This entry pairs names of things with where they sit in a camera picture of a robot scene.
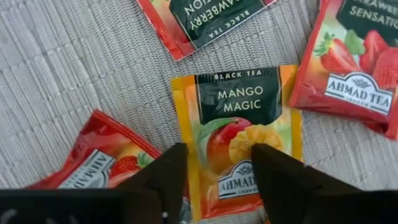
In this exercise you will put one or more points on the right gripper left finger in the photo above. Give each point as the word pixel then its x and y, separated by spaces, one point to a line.
pixel 171 174

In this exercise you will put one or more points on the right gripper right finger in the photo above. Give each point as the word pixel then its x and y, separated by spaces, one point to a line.
pixel 280 180

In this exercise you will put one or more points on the red strawberry tea bag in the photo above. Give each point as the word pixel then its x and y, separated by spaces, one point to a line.
pixel 211 21
pixel 93 146
pixel 342 62

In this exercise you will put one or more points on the yellow mango tea bag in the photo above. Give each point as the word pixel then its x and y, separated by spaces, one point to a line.
pixel 239 96

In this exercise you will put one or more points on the grey woven placemat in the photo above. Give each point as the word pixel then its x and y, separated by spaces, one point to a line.
pixel 62 62

